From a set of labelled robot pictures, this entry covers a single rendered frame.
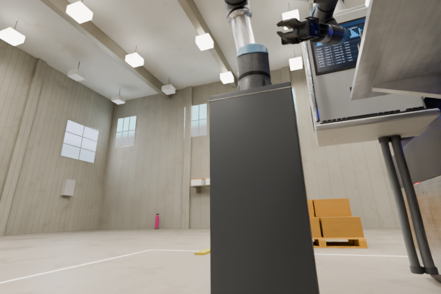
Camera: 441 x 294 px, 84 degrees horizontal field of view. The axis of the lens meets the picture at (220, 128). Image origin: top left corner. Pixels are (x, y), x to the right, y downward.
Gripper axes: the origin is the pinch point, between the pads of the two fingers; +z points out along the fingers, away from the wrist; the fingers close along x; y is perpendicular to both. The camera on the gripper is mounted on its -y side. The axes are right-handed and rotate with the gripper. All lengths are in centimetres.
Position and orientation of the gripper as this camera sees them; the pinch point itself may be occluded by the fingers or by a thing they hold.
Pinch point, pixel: (277, 29)
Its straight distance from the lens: 100.4
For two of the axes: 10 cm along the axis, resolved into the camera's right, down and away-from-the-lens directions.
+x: 0.5, 9.9, 1.1
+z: -8.5, 1.0, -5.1
